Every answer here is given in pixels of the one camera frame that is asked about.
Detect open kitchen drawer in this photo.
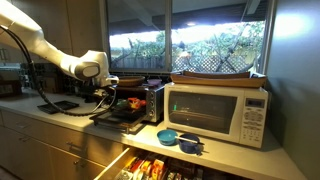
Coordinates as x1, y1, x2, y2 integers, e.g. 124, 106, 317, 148
93, 146, 255, 180

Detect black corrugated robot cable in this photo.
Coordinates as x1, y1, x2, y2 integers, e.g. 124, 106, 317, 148
0, 25, 118, 118

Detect orange snack packets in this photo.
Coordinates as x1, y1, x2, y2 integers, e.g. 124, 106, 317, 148
128, 156, 167, 180

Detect wooden lattice fence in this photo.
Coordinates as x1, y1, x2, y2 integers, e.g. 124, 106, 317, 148
172, 54, 258, 74

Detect dark countertop appliance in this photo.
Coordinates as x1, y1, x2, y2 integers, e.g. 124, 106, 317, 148
0, 70, 24, 98

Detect brown wooden bowl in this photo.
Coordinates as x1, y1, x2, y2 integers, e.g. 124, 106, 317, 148
117, 75, 147, 88

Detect large wooden serving tray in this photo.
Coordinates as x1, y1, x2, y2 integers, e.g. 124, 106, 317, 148
169, 73, 269, 89

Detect white stick utensil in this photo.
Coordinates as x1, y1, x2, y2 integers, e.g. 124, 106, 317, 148
174, 135, 205, 146

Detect white microwave oven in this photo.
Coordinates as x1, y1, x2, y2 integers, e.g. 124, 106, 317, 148
163, 81, 270, 149

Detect small purple bowl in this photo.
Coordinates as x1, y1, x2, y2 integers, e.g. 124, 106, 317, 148
146, 78, 163, 87

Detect dark blue bowl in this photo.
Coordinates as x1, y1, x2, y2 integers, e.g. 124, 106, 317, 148
177, 133, 203, 155

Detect colourful toy food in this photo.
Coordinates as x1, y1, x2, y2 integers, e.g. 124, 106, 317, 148
116, 97, 147, 111

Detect flat wooden board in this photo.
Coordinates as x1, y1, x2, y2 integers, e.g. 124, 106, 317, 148
181, 69, 252, 80

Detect window frame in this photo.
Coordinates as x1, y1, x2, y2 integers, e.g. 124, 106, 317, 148
99, 0, 278, 76

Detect black baking tray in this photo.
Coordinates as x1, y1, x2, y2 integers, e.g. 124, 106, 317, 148
37, 100, 80, 115

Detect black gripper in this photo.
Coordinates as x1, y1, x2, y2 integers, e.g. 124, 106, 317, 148
83, 85, 118, 106

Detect grey toaster oven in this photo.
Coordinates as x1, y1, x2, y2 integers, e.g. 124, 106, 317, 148
107, 83, 166, 124

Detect glass toaster oven door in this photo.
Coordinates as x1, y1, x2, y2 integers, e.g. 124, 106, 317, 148
89, 108, 150, 135

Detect brown box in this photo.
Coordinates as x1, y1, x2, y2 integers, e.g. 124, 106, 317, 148
42, 77, 63, 95

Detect teal bowl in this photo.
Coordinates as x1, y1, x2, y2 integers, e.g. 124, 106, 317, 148
156, 129, 179, 147

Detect metal drawer handle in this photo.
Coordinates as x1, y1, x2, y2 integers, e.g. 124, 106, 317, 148
14, 122, 30, 130
17, 135, 32, 143
72, 158, 89, 168
65, 141, 89, 151

